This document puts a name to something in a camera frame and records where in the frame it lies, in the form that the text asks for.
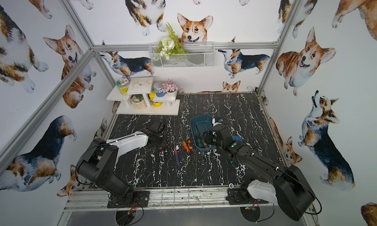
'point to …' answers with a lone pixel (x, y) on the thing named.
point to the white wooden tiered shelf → (143, 85)
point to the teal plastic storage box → (200, 124)
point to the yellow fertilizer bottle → (152, 95)
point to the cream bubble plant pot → (139, 101)
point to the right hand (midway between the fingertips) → (209, 129)
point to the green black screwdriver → (199, 137)
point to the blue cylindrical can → (159, 90)
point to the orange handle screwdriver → (185, 145)
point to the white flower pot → (171, 88)
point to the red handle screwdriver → (176, 153)
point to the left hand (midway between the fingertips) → (163, 139)
